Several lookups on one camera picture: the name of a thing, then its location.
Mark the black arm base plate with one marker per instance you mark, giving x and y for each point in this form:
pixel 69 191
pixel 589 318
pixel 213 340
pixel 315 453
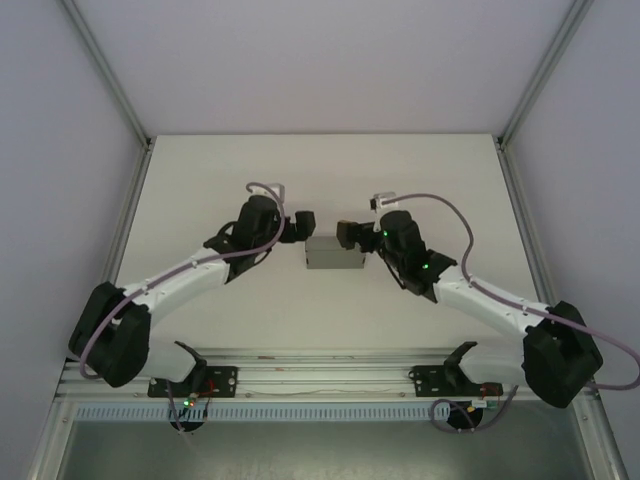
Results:
pixel 425 382
pixel 225 382

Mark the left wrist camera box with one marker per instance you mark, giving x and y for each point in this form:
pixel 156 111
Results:
pixel 272 191

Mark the grey metal panel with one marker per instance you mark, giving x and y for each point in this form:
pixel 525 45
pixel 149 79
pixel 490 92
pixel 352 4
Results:
pixel 325 452

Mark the aluminium table side rail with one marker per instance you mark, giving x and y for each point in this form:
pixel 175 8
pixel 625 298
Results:
pixel 530 235
pixel 122 240

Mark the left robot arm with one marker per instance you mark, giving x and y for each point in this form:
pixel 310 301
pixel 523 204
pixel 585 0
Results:
pixel 185 286

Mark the small connector board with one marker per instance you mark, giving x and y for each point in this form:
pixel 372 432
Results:
pixel 484 404

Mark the aluminium mounting rail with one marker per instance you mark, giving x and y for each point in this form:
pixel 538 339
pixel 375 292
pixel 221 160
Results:
pixel 325 385

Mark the small LED circuit board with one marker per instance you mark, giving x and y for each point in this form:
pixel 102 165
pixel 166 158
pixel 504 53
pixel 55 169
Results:
pixel 190 401

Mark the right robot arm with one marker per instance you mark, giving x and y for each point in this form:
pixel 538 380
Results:
pixel 490 300

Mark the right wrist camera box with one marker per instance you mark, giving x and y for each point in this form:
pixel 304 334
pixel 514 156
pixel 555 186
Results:
pixel 382 200

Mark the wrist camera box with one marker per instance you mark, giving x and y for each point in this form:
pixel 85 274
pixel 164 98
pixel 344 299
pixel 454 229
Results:
pixel 382 200
pixel 272 191

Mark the aluminium frame post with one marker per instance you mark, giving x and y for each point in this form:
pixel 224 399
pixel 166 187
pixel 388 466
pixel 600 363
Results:
pixel 542 75
pixel 107 75

